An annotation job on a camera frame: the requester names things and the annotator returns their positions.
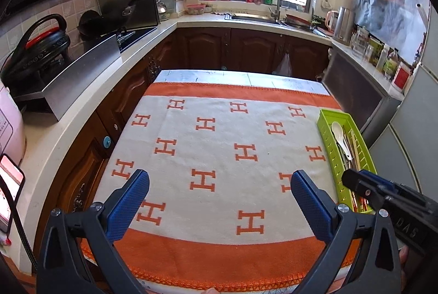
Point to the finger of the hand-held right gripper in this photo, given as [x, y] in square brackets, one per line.
[356, 182]
[376, 177]

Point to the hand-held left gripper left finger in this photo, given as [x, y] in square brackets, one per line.
[130, 205]

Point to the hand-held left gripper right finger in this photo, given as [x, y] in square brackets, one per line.
[311, 205]

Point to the bamboo chopstick with red end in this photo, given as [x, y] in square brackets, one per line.
[357, 202]
[363, 204]

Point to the large metal serving spoon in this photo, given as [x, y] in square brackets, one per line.
[346, 165]

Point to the light wooden chopstick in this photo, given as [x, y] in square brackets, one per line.
[358, 153]
[353, 147]

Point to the white ceramic spoon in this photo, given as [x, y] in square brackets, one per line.
[340, 140]

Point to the green plastic utensil tray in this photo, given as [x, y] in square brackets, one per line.
[328, 143]

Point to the person's right hand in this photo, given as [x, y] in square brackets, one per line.
[404, 263]

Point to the grey refrigerator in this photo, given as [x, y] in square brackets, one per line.
[414, 116]

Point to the steel disinfection cabinet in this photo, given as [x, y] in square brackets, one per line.
[356, 88]

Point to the red labelled jar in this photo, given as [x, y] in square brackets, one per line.
[402, 76]

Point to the orange and cream printed blanket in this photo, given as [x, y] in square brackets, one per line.
[219, 150]

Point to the green labelled bottle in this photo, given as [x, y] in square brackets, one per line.
[390, 65]

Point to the clear bottle with white cap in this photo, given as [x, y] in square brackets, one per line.
[382, 58]

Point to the smartphone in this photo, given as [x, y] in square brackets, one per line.
[10, 191]

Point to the glass pitcher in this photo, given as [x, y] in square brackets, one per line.
[359, 42]

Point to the stainless steel panel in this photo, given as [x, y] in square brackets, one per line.
[78, 78]

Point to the hanging plastic bag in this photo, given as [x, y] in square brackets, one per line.
[283, 66]

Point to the steel electric kettle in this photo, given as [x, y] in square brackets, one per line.
[343, 27]

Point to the pink and white kettle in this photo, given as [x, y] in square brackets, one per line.
[330, 20]

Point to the gas stove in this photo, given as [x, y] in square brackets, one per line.
[137, 39]

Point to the red dish pan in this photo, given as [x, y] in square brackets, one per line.
[299, 21]

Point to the black and red pressure cooker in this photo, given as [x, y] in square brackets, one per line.
[37, 51]

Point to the black wok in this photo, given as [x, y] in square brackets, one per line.
[95, 25]

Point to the steel sink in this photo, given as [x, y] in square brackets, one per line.
[253, 18]

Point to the small steel kettle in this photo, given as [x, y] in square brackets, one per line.
[163, 11]

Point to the clear food container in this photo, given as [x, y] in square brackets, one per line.
[195, 9]

